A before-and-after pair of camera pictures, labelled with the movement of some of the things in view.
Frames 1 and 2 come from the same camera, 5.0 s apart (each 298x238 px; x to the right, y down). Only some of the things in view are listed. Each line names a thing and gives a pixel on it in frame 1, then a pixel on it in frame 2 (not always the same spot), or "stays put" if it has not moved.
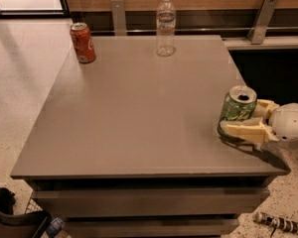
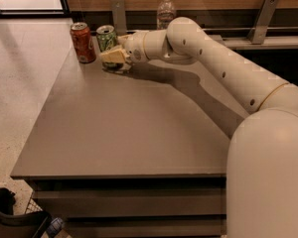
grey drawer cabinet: [128, 146] stays put
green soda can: [238, 104] → [106, 38]
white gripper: [290, 120] → [134, 47]
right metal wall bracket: [262, 21] stays put
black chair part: [5, 224] stays put
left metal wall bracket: [118, 14] stays put
